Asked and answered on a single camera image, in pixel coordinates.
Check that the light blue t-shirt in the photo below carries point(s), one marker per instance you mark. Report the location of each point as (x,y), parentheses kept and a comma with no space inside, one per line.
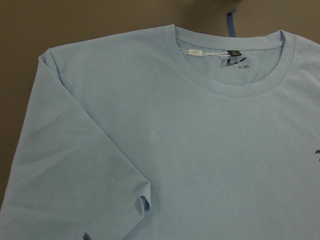
(168,134)

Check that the blue tape grid lines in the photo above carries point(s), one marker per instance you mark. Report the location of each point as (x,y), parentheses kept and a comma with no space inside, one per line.
(230,22)

